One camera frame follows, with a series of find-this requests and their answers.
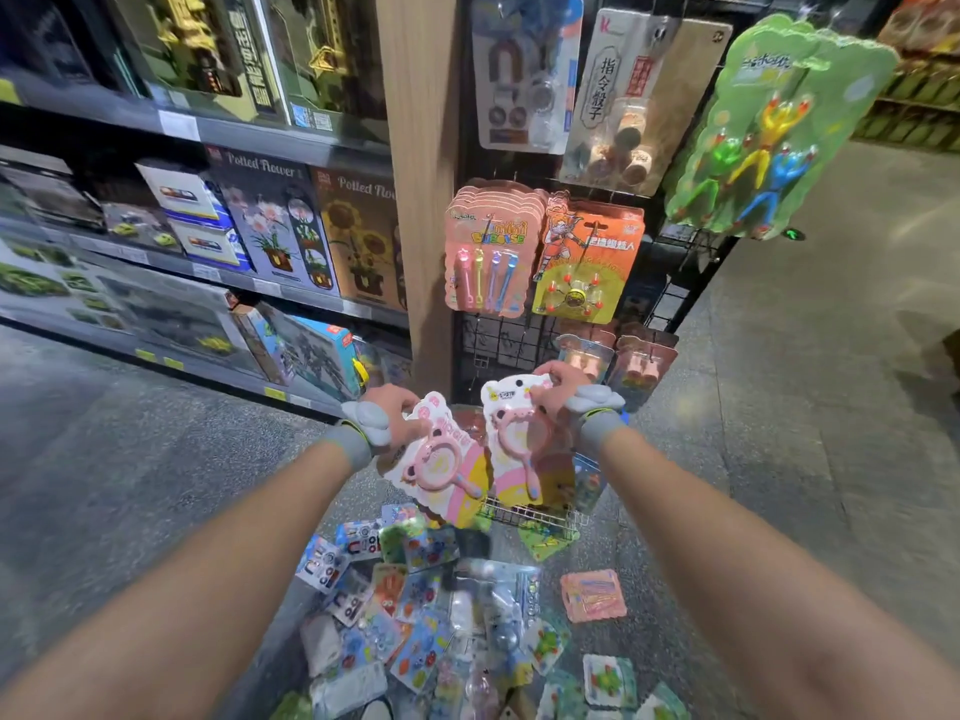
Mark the person's left hand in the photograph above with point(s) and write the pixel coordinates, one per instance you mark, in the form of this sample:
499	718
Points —
401	416

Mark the person's right hand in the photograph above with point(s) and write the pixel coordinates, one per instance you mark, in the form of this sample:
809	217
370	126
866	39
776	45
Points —
562	386

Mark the person's left fingers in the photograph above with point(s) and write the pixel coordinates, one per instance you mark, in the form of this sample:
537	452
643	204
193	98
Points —
417	428

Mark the person's right fingers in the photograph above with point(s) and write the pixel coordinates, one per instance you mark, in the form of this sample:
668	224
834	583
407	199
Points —
541	389

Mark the pink pig magnifier toy packet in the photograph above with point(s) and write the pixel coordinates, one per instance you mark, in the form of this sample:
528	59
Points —
525	457
442	472

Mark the person's right forearm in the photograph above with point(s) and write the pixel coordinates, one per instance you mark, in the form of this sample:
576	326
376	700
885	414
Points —
750	592

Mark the person's left forearm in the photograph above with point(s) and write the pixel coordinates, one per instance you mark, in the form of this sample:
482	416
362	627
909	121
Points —
225	569

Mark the copper toy blister packet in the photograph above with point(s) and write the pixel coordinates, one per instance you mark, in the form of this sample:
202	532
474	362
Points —
645	367
586	356

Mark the grey left wrist tracker band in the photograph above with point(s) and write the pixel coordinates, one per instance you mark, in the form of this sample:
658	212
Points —
360	431

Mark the grey wrist tracker band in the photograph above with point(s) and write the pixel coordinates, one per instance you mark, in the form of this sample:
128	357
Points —
600	416
360	431

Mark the grey right wrist tracker band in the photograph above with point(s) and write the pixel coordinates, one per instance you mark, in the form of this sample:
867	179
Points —
600	416

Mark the blue robot toy box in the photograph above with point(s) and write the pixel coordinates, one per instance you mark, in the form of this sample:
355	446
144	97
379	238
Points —
319	356

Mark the orange spider toy packet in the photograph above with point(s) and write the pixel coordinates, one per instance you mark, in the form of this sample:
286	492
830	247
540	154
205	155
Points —
589	262

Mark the pile of toy packets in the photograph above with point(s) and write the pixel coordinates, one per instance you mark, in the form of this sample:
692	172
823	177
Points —
427	614

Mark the brown sunflower building set box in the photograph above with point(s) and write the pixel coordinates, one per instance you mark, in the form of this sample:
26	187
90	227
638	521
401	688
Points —
364	239

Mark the pink hair clip packet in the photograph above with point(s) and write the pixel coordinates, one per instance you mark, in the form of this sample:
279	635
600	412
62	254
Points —
592	596

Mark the wooden shelf end pillar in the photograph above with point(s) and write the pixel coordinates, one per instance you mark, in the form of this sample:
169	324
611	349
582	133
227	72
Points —
420	179

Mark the blue flower building set box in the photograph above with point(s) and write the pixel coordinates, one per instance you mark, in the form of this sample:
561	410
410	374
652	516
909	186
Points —
274	224

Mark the grey vehicle building set box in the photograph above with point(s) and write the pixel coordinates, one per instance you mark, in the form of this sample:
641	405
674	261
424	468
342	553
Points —
180	322

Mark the green frog toy packet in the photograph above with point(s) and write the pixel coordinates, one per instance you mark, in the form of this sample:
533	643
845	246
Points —
609	680

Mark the brown card wooden dice packet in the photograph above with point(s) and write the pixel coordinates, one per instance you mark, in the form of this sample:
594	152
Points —
637	104

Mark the white car model boxes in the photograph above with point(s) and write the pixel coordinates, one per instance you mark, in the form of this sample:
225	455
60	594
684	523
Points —
195	217

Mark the magnet toy blister packet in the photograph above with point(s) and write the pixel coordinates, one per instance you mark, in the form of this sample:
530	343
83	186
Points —
525	67

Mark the grey metal store shelf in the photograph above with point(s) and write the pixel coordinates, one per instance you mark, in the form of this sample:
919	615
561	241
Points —
247	134

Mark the green sticky climber toy packets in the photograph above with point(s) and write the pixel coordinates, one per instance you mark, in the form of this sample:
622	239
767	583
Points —
772	127

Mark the dark gold model box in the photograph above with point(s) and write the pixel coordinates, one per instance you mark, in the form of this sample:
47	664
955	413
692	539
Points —
322	52
195	44

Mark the green car model boxes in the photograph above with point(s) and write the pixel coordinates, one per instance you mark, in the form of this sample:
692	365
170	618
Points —
52	281

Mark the dark car model boxes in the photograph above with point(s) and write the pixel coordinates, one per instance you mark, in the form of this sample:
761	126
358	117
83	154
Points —
52	194

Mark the distant store shelf of goods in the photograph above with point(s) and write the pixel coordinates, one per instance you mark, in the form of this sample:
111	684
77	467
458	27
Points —
915	74

